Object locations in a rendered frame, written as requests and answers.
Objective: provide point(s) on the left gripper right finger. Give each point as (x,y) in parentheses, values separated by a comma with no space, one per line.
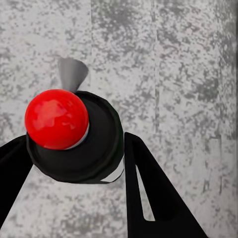
(173,219)

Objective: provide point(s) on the insectifuge atomizer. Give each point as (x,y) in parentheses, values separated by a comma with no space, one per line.
(75,136)

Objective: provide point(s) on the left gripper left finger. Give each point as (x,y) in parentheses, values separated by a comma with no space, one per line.
(15,165)

